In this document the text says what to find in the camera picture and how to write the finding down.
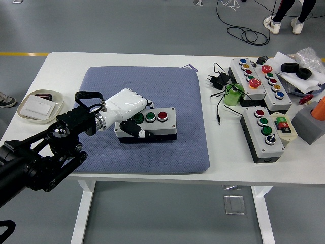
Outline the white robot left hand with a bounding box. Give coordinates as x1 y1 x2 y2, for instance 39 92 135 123
103 88 155 139

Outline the grey four-button control box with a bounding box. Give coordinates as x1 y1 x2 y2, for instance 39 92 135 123
114 106 178 144
240 106 285 164

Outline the grey five-button control box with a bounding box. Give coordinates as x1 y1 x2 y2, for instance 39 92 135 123
228 58 267 107
253 64 293 112

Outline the blue-grey padded mat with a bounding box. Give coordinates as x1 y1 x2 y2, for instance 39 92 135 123
56 66 211 175

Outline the beige shallow tray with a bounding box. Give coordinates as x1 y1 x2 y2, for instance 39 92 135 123
17 88 66 125

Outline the purple-edged card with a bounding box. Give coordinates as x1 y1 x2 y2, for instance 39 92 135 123
181 63 198 73

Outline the black power adapter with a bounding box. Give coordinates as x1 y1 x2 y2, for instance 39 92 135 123
205 72 231 90

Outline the green cylinder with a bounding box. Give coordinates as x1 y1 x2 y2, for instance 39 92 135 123
223 83 244 107

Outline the white table leg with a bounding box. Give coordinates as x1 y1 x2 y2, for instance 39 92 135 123
251 185 276 244
70 179 96 244

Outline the person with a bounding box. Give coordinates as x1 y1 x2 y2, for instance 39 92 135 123
0 91 18 109
263 0 318 35

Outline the small black device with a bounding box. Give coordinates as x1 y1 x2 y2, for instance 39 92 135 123
255 55 270 66

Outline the metal floor socket plate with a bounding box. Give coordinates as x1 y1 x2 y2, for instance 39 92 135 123
223 195 247 216

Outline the red valve knob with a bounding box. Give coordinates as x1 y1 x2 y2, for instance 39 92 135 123
299 94 315 105

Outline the grey block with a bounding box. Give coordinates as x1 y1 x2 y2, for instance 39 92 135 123
291 100 325 145

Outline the white paper sheet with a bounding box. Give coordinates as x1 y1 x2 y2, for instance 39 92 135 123
273 51 325 94

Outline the clear plastic bag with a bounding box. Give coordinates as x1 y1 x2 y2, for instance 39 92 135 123
286 47 325 77

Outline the orange cylinder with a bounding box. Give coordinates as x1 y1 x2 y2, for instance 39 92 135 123
311 96 325 122

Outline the white wall switch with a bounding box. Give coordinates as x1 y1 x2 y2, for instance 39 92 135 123
19 94 57 118

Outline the black adapter cord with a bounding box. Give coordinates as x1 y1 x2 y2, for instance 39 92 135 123
210 62 246 125

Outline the black floor cable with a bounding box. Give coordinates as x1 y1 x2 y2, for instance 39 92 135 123
215 0 325 46

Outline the white floor cord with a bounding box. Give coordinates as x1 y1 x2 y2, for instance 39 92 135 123
219 0 241 13

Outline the black foam ring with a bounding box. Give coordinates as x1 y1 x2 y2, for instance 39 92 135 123
280 62 300 73
296 67 313 80

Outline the cream three-button switch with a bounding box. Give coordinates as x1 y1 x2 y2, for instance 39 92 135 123
269 111 298 147

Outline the blue hose ring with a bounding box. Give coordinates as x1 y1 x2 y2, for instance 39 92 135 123
289 85 325 97

